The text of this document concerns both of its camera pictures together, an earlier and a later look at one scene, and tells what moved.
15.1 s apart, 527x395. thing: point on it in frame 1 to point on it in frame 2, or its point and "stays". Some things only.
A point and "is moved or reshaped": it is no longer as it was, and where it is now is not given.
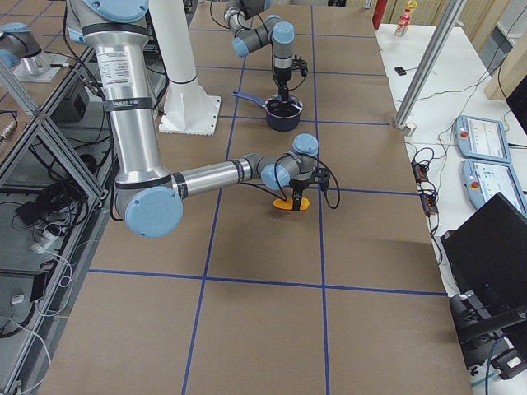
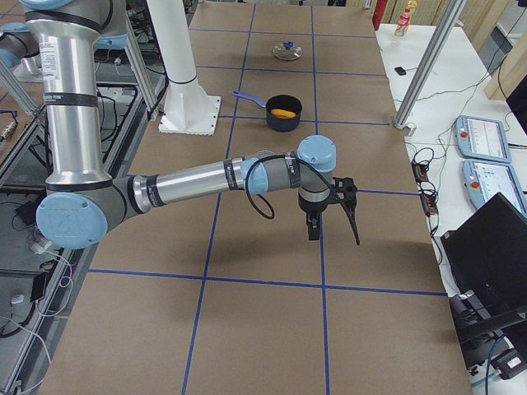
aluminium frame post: x=431 y=62 stays
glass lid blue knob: x=283 y=109 is moved or reshaped
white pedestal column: x=186 y=110 stays
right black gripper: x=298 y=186 to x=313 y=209
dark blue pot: x=280 y=116 stays
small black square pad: x=400 y=71 stays
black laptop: x=487 y=255 stays
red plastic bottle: x=404 y=19 stays
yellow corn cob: x=287 y=204 to x=283 y=114
